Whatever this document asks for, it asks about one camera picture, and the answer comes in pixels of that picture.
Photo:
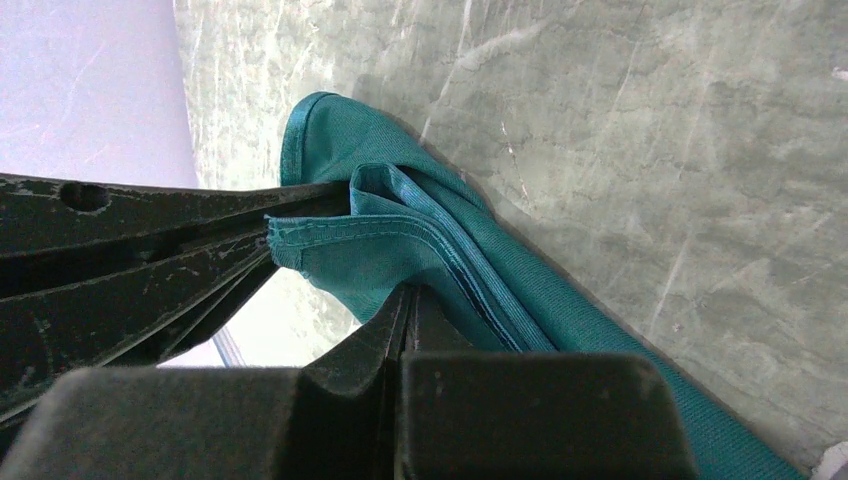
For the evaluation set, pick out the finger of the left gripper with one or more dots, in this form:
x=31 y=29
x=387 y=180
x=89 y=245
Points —
x=57 y=232
x=140 y=315

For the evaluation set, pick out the teal cloth napkin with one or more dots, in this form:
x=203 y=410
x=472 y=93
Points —
x=413 y=220

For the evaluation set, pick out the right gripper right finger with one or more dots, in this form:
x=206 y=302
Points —
x=465 y=413

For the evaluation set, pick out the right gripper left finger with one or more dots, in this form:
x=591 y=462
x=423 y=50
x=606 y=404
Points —
x=332 y=419

